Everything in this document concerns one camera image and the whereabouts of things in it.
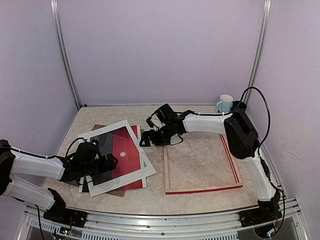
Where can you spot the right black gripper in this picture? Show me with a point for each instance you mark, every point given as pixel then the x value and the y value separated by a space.
pixel 146 135

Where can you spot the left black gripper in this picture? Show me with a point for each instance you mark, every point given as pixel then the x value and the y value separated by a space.
pixel 104 167

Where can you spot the wooden red picture frame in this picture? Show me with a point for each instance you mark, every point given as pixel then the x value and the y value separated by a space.
pixel 202 163

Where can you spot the clear glass sheet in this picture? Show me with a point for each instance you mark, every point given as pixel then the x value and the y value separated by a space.
pixel 120 144

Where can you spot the white mat board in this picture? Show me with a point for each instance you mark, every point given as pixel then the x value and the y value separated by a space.
pixel 145 172

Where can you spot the red black photo print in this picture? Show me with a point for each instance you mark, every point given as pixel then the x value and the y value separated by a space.
pixel 120 192

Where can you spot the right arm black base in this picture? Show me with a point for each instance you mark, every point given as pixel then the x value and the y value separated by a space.
pixel 265 212

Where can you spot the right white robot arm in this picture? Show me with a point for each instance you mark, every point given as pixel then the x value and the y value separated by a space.
pixel 242 138

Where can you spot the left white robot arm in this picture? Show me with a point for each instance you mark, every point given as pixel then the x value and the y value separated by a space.
pixel 14 162

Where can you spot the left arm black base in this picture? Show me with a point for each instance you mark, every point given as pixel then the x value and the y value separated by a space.
pixel 59 213

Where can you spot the light blue mug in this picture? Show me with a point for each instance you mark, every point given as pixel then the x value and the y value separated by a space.
pixel 224 104

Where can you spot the dark green mug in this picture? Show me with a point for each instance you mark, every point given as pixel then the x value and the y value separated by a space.
pixel 238 105

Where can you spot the aluminium front rail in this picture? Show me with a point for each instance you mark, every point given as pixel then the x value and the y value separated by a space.
pixel 221 225

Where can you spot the right aluminium corner post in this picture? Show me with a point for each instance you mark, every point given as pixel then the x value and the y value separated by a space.
pixel 261 42

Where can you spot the aluminium corner post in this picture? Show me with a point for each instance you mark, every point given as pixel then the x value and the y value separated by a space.
pixel 54 5
pixel 261 42

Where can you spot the left aluminium corner post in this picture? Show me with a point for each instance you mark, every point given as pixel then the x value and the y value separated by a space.
pixel 54 5

